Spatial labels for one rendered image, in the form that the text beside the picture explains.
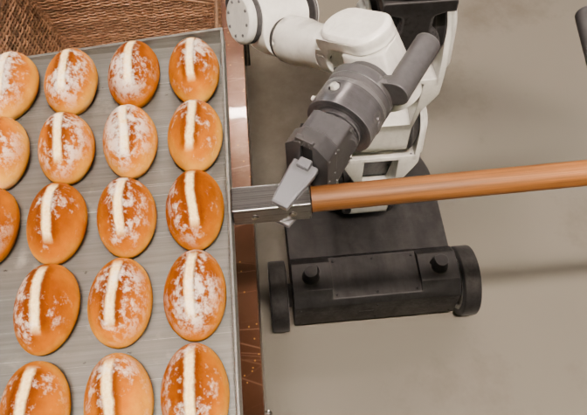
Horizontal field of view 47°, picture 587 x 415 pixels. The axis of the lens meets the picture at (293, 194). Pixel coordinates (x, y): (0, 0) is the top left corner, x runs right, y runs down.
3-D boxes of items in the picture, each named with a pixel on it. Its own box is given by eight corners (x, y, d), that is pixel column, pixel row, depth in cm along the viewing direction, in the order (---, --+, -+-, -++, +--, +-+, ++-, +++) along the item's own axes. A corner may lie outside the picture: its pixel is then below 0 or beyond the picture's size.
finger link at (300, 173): (266, 201, 75) (294, 161, 77) (292, 213, 74) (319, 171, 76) (265, 194, 73) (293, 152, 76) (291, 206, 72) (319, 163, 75)
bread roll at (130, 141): (107, 121, 85) (94, 93, 81) (159, 114, 86) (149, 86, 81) (107, 188, 80) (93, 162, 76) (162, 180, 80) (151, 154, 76)
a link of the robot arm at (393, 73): (310, 77, 84) (353, 18, 89) (345, 137, 90) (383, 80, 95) (386, 76, 76) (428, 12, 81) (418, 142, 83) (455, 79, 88)
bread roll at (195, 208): (168, 183, 80) (158, 157, 75) (224, 177, 80) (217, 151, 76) (169, 259, 75) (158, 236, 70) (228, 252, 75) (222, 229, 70)
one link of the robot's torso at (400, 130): (338, 113, 166) (355, -24, 124) (408, 107, 167) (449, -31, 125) (346, 167, 159) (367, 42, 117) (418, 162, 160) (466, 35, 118)
